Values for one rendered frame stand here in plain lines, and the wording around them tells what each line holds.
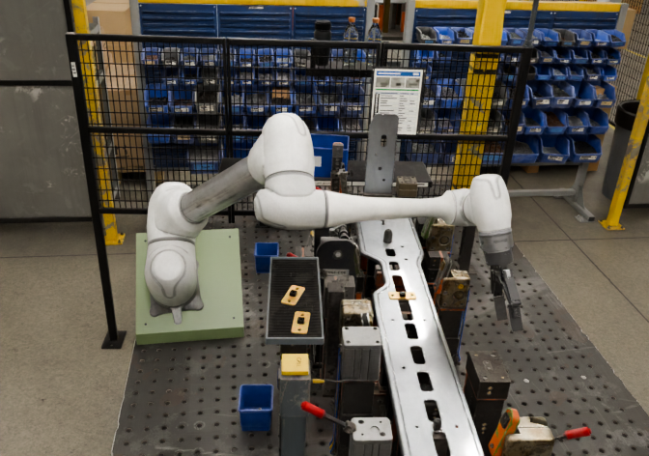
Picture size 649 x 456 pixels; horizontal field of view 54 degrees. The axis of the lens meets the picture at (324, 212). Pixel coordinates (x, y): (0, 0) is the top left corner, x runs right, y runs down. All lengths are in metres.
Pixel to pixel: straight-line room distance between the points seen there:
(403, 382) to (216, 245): 0.95
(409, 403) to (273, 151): 0.72
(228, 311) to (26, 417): 1.24
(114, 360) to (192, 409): 1.37
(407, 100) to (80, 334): 2.04
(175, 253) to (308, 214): 0.57
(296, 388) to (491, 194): 0.74
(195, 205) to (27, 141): 2.31
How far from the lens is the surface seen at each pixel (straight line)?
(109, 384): 3.23
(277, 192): 1.62
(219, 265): 2.30
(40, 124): 4.12
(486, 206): 1.77
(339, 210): 1.64
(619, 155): 5.31
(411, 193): 2.60
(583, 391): 2.28
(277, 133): 1.68
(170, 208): 2.07
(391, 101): 2.77
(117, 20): 6.20
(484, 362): 1.74
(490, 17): 2.81
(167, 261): 2.03
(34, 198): 4.35
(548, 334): 2.48
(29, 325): 3.72
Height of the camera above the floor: 2.12
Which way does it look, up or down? 27 degrees down
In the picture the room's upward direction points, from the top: 3 degrees clockwise
